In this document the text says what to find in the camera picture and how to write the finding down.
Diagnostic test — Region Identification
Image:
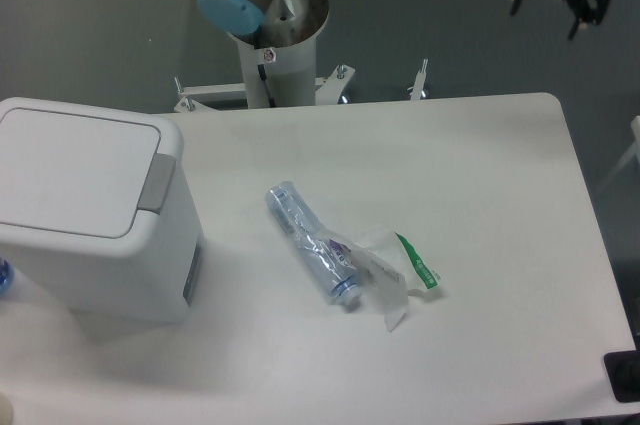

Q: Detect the white trash can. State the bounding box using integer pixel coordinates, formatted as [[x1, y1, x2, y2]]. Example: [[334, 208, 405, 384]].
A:
[[1, 98, 203, 322]]

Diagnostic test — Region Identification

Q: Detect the black clamp device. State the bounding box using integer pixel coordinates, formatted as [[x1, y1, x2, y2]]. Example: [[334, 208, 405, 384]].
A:
[[603, 350, 639, 403]]

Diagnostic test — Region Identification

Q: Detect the crushed clear plastic bottle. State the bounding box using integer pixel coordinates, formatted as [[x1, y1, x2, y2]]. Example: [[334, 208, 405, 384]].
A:
[[265, 181, 362, 310]]

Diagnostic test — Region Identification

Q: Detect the blue bottle at edge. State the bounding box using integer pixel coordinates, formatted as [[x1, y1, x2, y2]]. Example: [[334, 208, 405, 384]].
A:
[[0, 257, 14, 296]]

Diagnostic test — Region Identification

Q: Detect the clear green plastic wrapper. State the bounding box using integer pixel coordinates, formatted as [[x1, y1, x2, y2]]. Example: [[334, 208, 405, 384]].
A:
[[337, 227, 442, 332]]

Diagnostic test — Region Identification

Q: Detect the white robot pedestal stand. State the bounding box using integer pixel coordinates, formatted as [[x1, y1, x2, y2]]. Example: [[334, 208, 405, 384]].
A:
[[172, 33, 430, 114]]

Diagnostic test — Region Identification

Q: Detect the white frame at right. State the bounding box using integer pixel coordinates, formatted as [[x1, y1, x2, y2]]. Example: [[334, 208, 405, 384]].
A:
[[595, 116, 639, 195]]

